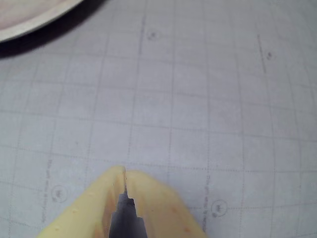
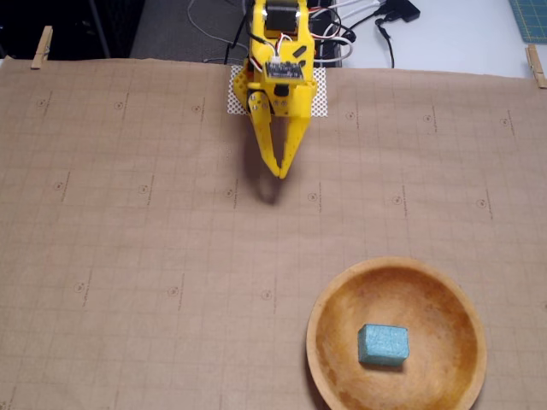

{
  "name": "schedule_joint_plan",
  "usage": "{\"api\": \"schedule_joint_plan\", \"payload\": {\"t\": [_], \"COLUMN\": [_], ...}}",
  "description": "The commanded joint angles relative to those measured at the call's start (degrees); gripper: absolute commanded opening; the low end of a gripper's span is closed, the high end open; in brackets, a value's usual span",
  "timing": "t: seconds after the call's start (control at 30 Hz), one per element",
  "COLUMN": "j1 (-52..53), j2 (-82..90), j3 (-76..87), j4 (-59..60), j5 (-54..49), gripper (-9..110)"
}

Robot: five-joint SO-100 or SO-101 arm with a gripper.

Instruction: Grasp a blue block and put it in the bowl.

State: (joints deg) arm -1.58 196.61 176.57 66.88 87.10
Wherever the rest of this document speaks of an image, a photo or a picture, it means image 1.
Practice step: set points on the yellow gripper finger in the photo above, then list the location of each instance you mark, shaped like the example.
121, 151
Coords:
89, 210
163, 208

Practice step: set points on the pink bowl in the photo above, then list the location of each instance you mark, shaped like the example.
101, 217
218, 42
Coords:
27, 15

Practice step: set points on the grey gridded gift wrap sheet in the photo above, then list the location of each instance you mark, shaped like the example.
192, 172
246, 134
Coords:
198, 99

